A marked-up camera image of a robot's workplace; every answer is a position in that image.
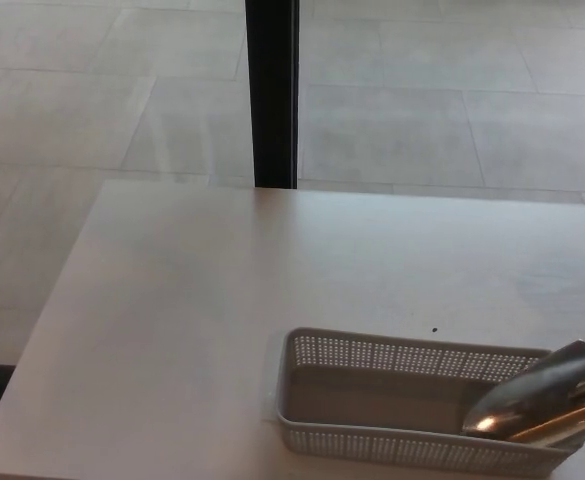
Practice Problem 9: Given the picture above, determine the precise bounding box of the silver metal garden trowel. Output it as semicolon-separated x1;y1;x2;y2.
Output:
461;339;585;450

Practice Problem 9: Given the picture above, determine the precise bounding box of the grey perforated plastic basket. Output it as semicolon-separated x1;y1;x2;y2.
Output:
275;326;581;476

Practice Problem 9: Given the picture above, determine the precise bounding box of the black vertical window frame post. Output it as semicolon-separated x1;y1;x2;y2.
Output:
244;0;301;190

